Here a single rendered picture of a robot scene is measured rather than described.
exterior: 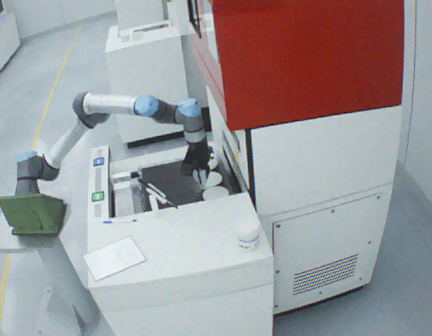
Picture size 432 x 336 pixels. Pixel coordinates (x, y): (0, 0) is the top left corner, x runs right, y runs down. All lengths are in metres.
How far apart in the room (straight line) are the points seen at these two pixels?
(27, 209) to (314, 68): 1.30
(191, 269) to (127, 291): 0.23
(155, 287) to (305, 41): 0.94
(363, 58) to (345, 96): 0.17
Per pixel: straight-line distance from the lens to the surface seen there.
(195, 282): 1.43
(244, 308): 1.61
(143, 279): 1.41
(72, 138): 1.98
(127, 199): 1.87
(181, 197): 1.79
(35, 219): 1.91
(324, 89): 1.55
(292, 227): 1.86
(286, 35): 1.42
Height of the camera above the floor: 2.00
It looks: 35 degrees down
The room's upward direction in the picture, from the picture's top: 7 degrees counter-clockwise
